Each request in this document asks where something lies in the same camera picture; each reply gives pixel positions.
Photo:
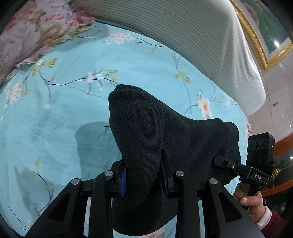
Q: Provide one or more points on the teal floral bed sheet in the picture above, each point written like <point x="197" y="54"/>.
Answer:
<point x="54" y="114"/>

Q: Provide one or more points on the black pants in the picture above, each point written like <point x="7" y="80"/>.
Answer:
<point x="146" y="129"/>

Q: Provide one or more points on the pink floral pillow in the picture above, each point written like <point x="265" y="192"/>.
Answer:
<point x="35" y="30"/>

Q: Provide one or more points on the white striped headboard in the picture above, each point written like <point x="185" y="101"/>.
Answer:
<point x="206" y="33"/>

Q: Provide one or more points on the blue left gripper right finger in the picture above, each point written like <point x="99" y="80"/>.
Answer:
<point x="166" y="175"/>

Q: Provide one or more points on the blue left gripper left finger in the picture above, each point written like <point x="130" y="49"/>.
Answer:
<point x="119" y="170"/>

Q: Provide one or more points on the gold framed floral painting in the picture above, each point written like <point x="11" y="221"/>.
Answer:
<point x="266" y="33"/>

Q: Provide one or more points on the person's right hand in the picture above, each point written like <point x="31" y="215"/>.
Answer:
<point x="258" y="212"/>

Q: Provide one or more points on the red right sleeve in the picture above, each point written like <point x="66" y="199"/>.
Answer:
<point x="269" y="223"/>

